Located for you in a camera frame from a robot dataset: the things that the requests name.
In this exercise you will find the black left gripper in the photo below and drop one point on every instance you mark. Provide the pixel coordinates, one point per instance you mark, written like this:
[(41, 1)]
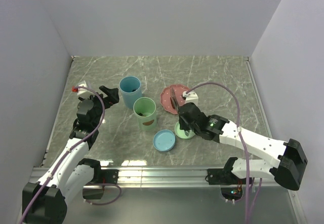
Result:
[(112, 98)]

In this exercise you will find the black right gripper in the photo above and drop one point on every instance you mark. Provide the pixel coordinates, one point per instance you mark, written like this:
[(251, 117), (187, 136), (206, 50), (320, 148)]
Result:
[(182, 125)]

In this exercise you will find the metal serving tongs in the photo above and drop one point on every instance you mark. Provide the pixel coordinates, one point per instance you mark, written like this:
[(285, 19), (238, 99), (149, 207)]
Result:
[(172, 92)]

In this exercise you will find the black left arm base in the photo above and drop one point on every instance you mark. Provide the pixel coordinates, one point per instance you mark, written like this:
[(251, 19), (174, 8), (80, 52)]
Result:
[(102, 178)]

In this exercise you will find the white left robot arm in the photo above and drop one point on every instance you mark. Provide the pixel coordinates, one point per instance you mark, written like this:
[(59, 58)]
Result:
[(46, 201)]

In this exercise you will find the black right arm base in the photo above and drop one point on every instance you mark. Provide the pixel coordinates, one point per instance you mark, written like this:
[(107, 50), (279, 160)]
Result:
[(230, 185)]

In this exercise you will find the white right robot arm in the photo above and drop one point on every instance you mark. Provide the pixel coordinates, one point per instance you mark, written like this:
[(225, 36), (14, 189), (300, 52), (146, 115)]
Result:
[(253, 143)]

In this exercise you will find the green round lid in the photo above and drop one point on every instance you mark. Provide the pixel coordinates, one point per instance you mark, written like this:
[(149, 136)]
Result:
[(182, 133)]

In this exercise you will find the blue cylindrical container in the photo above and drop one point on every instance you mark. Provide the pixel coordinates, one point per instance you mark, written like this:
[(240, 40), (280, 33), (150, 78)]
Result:
[(126, 86)]

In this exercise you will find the pink dotted plate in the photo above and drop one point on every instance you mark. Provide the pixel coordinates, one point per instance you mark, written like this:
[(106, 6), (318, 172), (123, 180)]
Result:
[(165, 97)]

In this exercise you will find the blue round lid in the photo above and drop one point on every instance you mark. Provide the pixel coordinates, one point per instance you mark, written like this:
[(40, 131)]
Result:
[(164, 140)]

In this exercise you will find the green cylindrical container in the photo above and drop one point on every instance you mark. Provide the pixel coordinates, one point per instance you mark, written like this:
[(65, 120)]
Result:
[(145, 105)]

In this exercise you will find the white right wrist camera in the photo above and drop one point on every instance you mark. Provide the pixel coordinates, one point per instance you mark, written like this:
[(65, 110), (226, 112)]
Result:
[(190, 97)]

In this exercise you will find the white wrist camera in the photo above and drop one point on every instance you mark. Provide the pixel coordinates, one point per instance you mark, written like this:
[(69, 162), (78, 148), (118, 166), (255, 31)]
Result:
[(190, 97), (82, 85)]

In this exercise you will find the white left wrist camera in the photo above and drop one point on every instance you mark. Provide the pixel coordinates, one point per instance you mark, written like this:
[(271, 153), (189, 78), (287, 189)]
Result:
[(82, 85)]

